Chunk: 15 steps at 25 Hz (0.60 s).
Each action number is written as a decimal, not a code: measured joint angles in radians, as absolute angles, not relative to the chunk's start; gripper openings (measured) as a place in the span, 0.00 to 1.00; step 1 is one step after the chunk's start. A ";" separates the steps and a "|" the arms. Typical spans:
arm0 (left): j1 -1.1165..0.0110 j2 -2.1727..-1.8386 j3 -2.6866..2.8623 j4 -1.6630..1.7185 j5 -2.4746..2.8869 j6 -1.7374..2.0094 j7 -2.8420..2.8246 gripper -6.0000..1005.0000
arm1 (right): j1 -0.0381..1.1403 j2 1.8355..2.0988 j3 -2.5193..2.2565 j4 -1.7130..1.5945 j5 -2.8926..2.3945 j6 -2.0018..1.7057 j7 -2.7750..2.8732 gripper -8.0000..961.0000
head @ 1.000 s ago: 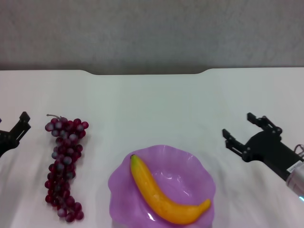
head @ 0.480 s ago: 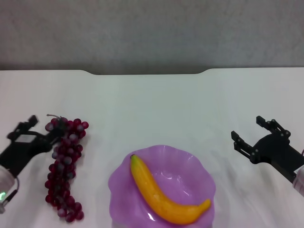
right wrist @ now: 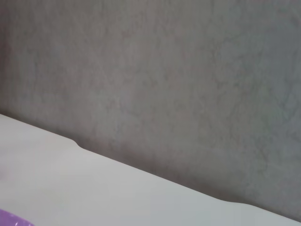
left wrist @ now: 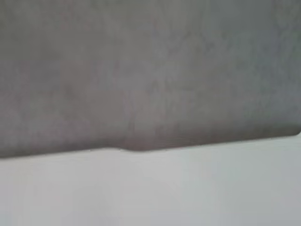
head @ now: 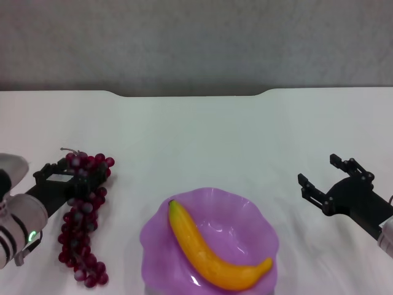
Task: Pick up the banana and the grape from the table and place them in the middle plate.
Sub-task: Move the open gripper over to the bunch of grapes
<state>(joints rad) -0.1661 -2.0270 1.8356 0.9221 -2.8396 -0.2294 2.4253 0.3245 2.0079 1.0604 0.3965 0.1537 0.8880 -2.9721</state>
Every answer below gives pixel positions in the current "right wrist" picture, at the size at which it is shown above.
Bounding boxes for purple wavy plastic plate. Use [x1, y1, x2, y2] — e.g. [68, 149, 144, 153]
[0, 208, 33, 226]

